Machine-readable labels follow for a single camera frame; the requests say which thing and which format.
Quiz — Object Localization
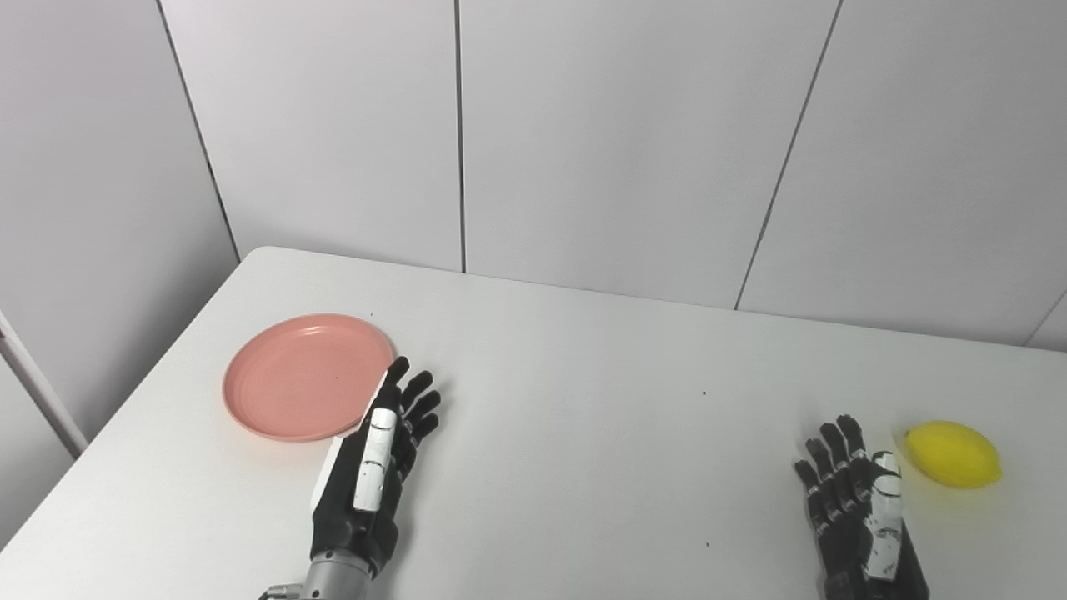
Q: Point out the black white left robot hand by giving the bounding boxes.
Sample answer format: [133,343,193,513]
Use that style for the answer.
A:
[310,357,443,580]

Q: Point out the pink round plate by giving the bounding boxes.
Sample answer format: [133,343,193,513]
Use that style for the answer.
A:
[222,313,398,443]

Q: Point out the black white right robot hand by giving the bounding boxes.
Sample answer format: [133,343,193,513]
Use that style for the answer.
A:
[794,414,930,600]

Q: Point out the yellow lemon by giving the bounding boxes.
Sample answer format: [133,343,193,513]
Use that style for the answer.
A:
[904,421,1004,490]

